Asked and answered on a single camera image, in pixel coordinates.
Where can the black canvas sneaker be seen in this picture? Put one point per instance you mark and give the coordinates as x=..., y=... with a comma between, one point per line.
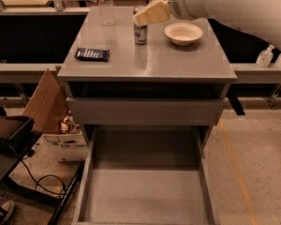
x=6, y=211

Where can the white paper bowl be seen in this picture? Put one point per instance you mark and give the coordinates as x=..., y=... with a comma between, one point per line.
x=183, y=33

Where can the open grey middle drawer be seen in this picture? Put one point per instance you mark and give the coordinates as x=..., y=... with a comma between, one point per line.
x=145, y=176

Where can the grey drawer cabinet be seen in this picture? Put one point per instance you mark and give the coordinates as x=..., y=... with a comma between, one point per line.
x=158, y=69

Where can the white printed cardboard box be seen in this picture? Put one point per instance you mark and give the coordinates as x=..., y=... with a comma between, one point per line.
x=66, y=147

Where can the closed grey top drawer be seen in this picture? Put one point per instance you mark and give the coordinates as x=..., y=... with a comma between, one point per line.
x=151, y=112

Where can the clear plastic water bottle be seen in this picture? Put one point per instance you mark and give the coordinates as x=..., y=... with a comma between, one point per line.
x=106, y=12

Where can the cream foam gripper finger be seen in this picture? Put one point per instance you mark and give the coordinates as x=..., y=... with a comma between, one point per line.
x=157, y=11

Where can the brown cardboard box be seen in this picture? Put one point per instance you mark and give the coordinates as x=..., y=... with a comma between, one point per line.
x=47, y=106

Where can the silver blue energy drink can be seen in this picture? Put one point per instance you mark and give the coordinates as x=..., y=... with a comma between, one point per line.
x=140, y=32

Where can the black cart with bin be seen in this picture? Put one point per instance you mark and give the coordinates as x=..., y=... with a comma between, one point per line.
x=16, y=140

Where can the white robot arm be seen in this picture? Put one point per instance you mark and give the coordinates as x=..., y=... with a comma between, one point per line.
x=259, y=18

